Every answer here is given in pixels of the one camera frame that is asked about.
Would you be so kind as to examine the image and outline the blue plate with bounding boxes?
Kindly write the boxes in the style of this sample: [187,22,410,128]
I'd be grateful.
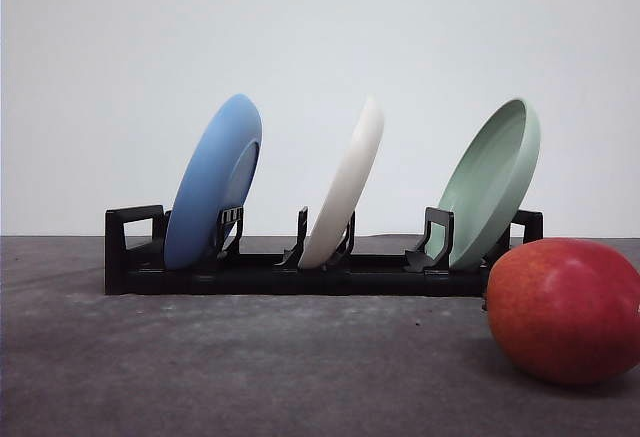
[164,94,263,271]

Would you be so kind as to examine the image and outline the black plate rack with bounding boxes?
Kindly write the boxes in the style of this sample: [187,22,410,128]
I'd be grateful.
[105,205,543,296]

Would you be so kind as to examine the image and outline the white plate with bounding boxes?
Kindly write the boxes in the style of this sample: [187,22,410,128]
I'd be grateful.
[299,95,384,269]

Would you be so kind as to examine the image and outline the green plate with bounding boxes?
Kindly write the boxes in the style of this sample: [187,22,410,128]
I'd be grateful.
[425,99,541,269]

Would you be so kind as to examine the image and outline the red orange pomegranate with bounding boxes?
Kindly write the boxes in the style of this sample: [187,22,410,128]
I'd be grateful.
[487,237,640,384]

